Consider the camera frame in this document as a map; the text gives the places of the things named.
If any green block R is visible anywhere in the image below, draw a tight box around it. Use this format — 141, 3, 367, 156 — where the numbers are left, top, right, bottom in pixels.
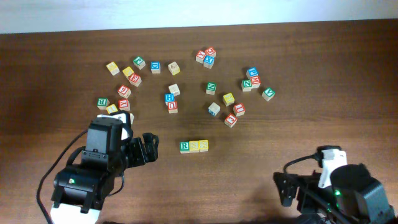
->
180, 141, 190, 154

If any yellow block edge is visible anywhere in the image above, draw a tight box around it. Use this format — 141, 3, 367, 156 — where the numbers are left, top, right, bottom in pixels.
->
189, 141, 200, 153

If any yellow block S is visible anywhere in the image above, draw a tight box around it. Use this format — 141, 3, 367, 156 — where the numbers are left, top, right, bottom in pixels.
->
198, 139, 209, 152

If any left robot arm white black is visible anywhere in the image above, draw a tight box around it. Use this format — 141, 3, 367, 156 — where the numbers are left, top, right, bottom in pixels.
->
51, 111, 159, 223

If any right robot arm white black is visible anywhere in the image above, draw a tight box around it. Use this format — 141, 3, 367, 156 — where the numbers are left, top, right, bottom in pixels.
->
273, 146, 397, 224

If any yellow block lower left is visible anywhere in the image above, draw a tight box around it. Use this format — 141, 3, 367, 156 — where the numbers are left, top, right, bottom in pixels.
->
106, 104, 119, 114

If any green block B left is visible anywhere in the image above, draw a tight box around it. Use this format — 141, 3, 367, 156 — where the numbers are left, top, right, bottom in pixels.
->
96, 98, 110, 110

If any red block Y left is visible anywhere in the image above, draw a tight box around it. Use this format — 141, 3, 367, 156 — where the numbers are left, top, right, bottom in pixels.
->
118, 99, 131, 111

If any red block y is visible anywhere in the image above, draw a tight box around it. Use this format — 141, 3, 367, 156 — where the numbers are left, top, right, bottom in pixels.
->
195, 50, 206, 63
118, 99, 131, 111

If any red block 6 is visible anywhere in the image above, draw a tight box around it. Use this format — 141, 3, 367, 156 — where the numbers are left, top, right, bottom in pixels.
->
118, 85, 131, 98

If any red block E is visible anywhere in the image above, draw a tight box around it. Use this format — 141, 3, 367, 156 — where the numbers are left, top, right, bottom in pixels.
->
128, 73, 142, 87

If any yellow block beside E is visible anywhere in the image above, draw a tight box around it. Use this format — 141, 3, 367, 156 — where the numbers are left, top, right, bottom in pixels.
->
123, 67, 134, 78

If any blue block H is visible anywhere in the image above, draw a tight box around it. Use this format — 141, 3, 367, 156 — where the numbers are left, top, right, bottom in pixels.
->
165, 93, 175, 105

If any yellow block far left top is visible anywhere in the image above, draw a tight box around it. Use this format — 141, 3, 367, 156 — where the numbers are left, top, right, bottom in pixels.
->
106, 62, 120, 76

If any plain wooden block centre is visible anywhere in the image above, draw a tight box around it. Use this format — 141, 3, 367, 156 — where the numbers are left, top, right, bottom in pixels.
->
169, 83, 180, 96

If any green block P top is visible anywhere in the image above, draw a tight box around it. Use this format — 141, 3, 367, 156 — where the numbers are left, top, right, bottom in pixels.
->
133, 56, 146, 70

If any blue block D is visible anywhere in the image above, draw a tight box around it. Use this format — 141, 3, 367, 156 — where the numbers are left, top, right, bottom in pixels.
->
150, 61, 161, 74

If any wooden block yellow side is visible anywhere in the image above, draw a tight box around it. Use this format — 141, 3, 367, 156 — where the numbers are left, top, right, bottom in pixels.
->
168, 62, 180, 75

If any red block 3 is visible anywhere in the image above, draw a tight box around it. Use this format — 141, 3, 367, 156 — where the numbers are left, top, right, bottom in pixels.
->
224, 113, 238, 128

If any green block V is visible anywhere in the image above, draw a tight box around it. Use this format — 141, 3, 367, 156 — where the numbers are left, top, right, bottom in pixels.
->
262, 88, 275, 101

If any red block I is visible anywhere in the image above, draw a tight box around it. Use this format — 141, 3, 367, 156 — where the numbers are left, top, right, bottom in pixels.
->
233, 103, 246, 116

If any wooden block blue side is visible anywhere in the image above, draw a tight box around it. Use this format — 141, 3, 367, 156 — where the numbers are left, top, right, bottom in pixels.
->
208, 102, 221, 116

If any green block N centre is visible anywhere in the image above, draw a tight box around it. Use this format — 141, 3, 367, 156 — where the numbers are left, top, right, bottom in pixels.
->
206, 82, 216, 95

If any green block n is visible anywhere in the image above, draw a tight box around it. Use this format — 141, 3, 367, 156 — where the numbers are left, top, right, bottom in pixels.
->
206, 82, 216, 95
241, 80, 252, 92

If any yellow block E centre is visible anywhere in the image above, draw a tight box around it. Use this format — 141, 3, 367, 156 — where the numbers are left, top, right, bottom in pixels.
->
223, 93, 235, 106

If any red block M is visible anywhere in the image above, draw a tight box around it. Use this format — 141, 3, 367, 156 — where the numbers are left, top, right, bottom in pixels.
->
250, 76, 261, 88

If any green block N right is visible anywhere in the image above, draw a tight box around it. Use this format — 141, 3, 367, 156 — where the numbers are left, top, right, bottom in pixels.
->
241, 80, 252, 92

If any red block Y top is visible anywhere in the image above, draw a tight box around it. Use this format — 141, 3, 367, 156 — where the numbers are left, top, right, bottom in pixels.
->
195, 50, 206, 63

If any blue block X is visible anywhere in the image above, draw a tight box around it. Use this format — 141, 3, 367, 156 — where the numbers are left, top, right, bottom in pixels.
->
203, 55, 215, 69

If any blue block P right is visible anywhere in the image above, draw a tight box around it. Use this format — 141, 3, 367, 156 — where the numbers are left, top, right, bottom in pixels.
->
246, 67, 259, 79

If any red block Q top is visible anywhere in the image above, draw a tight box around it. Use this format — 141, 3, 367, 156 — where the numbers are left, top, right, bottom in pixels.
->
205, 47, 216, 58

